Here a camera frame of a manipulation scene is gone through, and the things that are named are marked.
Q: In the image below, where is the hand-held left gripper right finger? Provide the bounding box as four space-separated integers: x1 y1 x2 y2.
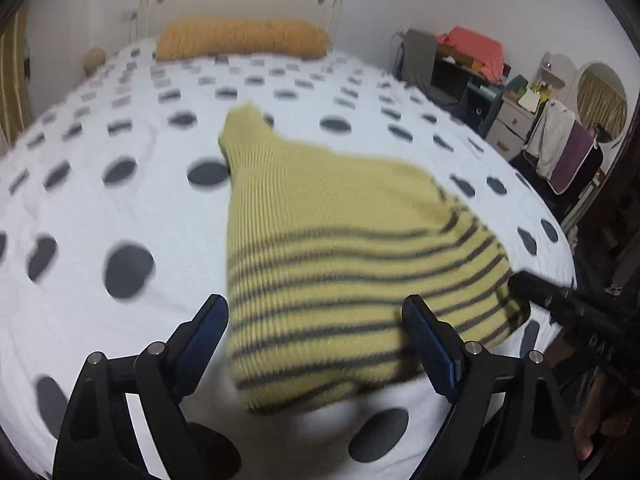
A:
402 295 582 480

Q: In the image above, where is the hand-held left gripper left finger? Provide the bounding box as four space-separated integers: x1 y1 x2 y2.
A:
52 293 231 480

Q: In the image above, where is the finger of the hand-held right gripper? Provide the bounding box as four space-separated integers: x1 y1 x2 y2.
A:
507 271 571 312

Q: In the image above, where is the yellow striped knit sweater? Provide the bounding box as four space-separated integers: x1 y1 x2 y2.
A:
218 102 531 416

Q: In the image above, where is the person's right hand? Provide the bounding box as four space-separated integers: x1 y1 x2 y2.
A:
572 400 637 462

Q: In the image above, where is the black chair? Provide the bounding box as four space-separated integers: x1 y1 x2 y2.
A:
507 137 607 223

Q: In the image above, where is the purple towel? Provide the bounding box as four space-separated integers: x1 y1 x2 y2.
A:
547 122 597 195

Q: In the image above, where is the white draped garment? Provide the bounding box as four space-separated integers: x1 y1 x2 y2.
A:
525 100 577 181

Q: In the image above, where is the white polka dot bed quilt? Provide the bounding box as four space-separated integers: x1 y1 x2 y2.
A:
0 37 576 480

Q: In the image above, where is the white drawer cabinet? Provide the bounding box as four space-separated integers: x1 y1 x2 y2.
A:
485 97 542 154

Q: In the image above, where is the dark desk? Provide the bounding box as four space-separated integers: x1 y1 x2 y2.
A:
430 52 512 137

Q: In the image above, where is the oval vanity mirror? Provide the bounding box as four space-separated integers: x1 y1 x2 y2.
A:
576 61 629 144

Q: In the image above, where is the white vanity shelf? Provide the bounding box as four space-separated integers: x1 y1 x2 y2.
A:
534 51 577 102

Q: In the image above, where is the coral pink cloth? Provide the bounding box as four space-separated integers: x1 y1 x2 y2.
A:
436 26 506 84

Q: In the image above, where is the grey covered chair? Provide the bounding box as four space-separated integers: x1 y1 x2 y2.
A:
400 28 467 107

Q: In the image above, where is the beige plush doll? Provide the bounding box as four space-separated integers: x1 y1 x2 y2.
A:
82 47 107 77

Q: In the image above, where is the orange pillow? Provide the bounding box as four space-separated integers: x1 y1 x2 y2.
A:
155 17 331 62

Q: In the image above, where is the yellow curtain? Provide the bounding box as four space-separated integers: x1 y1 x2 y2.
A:
0 10 34 147

